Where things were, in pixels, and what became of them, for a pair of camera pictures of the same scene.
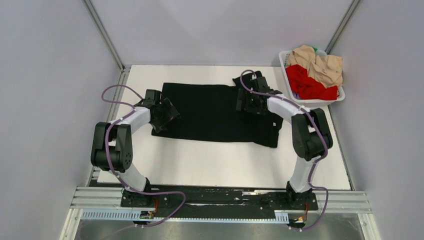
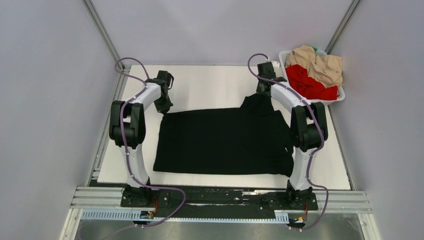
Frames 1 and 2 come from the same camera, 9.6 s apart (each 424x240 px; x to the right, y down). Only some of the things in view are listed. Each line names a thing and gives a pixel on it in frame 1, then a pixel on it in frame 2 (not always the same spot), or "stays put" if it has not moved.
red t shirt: x=305 y=87 stays put
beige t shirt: x=327 y=69 stays put
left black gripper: x=170 y=114 → x=163 y=109
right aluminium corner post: x=341 y=27 stays put
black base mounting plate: x=189 y=201 stays put
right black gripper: x=245 y=95 → x=258 y=89
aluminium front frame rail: x=349 y=201 stays put
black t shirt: x=209 y=112 → x=253 y=139
